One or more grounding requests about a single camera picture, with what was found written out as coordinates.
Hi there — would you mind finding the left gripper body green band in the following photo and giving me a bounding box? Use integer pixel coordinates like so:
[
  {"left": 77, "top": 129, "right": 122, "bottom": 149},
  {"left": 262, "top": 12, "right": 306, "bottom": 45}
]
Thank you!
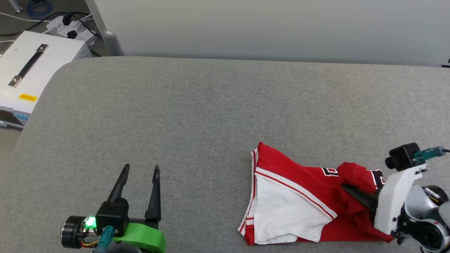
[{"left": 112, "top": 218, "right": 167, "bottom": 253}]

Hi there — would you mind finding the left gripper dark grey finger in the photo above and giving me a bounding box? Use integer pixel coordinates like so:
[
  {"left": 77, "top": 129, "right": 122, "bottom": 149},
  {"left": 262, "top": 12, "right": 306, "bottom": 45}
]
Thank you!
[
  {"left": 107, "top": 163, "right": 130, "bottom": 205},
  {"left": 144, "top": 165, "right": 162, "bottom": 222}
]

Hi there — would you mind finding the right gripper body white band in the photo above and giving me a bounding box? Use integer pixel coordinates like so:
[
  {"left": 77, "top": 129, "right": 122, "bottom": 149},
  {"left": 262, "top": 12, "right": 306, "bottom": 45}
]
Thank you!
[{"left": 373, "top": 163, "right": 428, "bottom": 235}]

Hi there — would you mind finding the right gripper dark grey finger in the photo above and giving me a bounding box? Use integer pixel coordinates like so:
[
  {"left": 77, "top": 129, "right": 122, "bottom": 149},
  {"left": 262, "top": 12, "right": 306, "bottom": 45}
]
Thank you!
[{"left": 341, "top": 183, "right": 380, "bottom": 212}]

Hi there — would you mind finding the red and white Bulls jersey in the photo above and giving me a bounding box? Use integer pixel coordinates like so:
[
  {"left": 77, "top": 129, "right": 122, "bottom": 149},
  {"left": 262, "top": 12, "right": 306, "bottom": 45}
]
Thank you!
[{"left": 238, "top": 141, "right": 394, "bottom": 246}]

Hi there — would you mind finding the white metal equipment box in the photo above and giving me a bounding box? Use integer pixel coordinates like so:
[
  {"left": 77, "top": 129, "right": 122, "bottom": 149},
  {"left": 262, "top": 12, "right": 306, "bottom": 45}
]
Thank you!
[{"left": 0, "top": 31, "right": 94, "bottom": 129}]

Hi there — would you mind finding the white power strip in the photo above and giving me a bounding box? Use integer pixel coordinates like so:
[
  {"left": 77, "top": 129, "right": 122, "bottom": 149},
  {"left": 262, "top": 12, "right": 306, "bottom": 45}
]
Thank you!
[{"left": 46, "top": 14, "right": 97, "bottom": 44}]

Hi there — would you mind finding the left camera teal cable connector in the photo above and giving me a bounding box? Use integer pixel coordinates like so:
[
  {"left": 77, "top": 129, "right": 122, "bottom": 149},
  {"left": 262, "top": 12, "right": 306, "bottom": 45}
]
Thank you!
[{"left": 94, "top": 226, "right": 118, "bottom": 253}]

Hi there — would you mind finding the camera teal cable connector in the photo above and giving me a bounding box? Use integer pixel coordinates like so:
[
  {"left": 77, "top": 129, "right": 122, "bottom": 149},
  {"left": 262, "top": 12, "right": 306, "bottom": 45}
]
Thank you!
[
  {"left": 413, "top": 147, "right": 450, "bottom": 164},
  {"left": 94, "top": 226, "right": 118, "bottom": 253}
]

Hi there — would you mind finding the right camera teal cable connector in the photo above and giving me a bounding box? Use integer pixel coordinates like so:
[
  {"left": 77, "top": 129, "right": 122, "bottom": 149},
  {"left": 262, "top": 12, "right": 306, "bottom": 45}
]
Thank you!
[{"left": 413, "top": 147, "right": 450, "bottom": 164}]

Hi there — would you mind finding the black box carry handle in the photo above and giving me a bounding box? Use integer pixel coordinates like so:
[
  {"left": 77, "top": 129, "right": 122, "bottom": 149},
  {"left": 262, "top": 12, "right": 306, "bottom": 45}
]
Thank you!
[{"left": 8, "top": 44, "right": 49, "bottom": 87}]

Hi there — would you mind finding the black floor power cable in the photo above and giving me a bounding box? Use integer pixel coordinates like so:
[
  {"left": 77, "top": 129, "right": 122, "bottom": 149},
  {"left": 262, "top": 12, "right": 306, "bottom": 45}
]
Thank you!
[{"left": 0, "top": 12, "right": 103, "bottom": 40}]

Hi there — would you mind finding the blue coiled cable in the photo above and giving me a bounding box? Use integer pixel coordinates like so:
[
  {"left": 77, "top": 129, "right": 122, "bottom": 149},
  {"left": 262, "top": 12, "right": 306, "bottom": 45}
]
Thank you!
[{"left": 26, "top": 0, "right": 53, "bottom": 19}]

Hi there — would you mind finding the white floor cable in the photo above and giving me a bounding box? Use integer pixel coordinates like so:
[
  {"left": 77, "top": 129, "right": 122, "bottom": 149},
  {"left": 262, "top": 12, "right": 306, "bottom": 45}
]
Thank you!
[{"left": 0, "top": 12, "right": 49, "bottom": 23}]

